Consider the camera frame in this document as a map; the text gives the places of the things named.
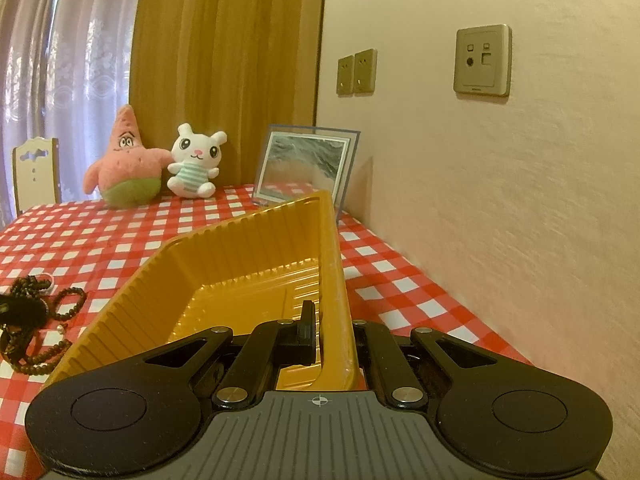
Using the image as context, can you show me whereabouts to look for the white wooden chair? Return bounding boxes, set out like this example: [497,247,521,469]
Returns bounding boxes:
[11,137,62,217]

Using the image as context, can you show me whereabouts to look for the yellow ribbed plastic tray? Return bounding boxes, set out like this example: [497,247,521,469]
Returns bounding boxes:
[42,190,362,394]

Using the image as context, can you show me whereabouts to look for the black hair clip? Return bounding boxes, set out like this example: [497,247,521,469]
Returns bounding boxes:
[0,294,49,327]

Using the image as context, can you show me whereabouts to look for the red white checkered tablecloth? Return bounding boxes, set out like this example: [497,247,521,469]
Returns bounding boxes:
[0,182,534,480]

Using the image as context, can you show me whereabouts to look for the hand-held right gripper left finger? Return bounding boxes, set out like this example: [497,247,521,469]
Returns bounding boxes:
[144,300,321,409]

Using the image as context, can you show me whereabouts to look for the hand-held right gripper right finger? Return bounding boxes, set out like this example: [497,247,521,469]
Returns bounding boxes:
[351,318,502,409]

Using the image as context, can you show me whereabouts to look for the dark bead bracelet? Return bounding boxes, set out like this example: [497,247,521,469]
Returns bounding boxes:
[46,287,89,320]

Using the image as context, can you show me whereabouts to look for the dark wooden bead necklace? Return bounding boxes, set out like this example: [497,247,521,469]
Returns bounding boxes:
[0,275,77,376]

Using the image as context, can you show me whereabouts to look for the pink starfish plush toy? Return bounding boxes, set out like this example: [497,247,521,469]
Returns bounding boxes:
[82,104,174,210]

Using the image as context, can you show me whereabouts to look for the framed sand picture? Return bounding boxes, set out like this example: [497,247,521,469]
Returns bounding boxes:
[252,123,362,224]

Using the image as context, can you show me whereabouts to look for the beige wall power socket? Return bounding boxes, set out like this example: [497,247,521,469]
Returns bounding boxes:
[353,48,379,95]
[336,55,356,97]

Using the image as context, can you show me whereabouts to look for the white bunny plush toy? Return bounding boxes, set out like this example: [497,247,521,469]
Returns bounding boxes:
[166,123,229,199]

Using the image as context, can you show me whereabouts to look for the beige wall data socket plate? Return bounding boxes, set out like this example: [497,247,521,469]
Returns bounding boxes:
[453,23,513,99]

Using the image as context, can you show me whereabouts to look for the wooden wall panel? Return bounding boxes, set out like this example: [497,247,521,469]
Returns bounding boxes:
[128,0,329,187]

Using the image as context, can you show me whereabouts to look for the white lace curtain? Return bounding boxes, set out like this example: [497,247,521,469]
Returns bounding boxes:
[0,0,147,226]

